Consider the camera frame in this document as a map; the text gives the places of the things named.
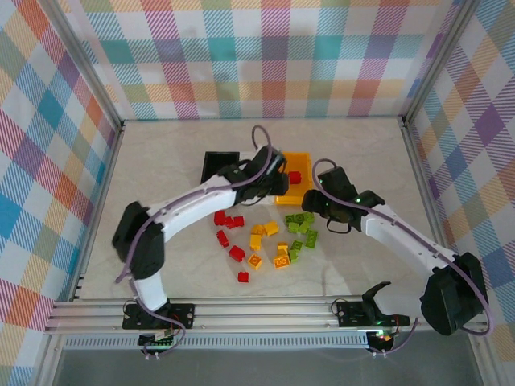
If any yellow plastic bin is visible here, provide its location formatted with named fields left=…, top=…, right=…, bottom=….
left=274, top=150, right=315, bottom=207

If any black plastic bin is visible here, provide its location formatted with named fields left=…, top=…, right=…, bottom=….
left=200, top=150, right=242, bottom=184

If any small circuit board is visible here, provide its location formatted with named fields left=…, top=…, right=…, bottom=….
left=368, top=330, right=398, bottom=347

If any green circuit board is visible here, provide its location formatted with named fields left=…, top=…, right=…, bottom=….
left=138, top=329, right=178, bottom=350

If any thin black wire loop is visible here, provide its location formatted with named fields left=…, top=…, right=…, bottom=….
left=325, top=219, right=351, bottom=235

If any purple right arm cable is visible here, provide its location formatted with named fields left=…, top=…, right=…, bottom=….
left=313, top=158, right=495, bottom=357

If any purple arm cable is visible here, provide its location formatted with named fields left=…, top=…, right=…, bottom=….
left=313, top=158, right=495, bottom=357
left=114, top=125, right=282, bottom=359

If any aluminium side rail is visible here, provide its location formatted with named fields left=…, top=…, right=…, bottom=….
left=400, top=116, right=458, bottom=258
left=68, top=120, right=126, bottom=302

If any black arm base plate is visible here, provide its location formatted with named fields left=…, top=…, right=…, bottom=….
left=336, top=301, right=411, bottom=327
left=122, top=303, right=196, bottom=331

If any wide aluminium base rail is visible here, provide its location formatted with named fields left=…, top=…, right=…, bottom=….
left=43, top=296, right=498, bottom=335

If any grey slotted cable duct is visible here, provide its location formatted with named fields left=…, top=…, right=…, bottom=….
left=64, top=335, right=371, bottom=350

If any aluminium frame post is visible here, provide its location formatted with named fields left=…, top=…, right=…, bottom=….
left=47, top=0, right=126, bottom=132
left=400, top=0, right=482, bottom=125

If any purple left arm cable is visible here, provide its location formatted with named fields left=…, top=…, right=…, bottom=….
left=114, top=125, right=282, bottom=359

